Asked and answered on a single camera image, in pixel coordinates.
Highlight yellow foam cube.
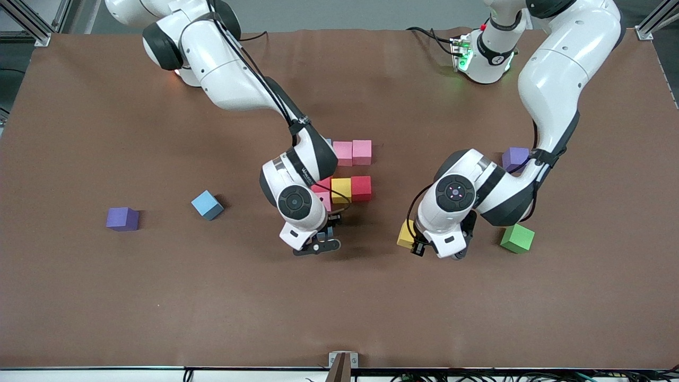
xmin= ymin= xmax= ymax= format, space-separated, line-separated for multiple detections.
xmin=331 ymin=178 xmax=353 ymax=204
xmin=397 ymin=219 xmax=420 ymax=250

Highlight green foam cube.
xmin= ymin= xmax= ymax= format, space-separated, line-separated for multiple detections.
xmin=500 ymin=223 xmax=535 ymax=254

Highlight brown table mat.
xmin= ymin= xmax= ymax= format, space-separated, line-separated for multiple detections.
xmin=0 ymin=28 xmax=679 ymax=369

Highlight grey metal bracket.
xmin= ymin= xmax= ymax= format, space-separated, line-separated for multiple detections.
xmin=328 ymin=351 xmax=359 ymax=382

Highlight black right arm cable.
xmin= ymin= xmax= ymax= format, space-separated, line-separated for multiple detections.
xmin=208 ymin=0 xmax=354 ymax=209

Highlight aluminium frame post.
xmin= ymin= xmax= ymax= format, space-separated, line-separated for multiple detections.
xmin=635 ymin=0 xmax=679 ymax=41
xmin=0 ymin=0 xmax=72 ymax=47

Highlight purple foam cube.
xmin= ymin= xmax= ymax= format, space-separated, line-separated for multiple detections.
xmin=106 ymin=207 xmax=140 ymax=232
xmin=502 ymin=147 xmax=531 ymax=173

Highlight arm base connector plate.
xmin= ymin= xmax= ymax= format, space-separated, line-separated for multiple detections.
xmin=451 ymin=34 xmax=474 ymax=72

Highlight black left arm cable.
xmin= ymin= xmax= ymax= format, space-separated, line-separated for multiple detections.
xmin=405 ymin=118 xmax=548 ymax=240

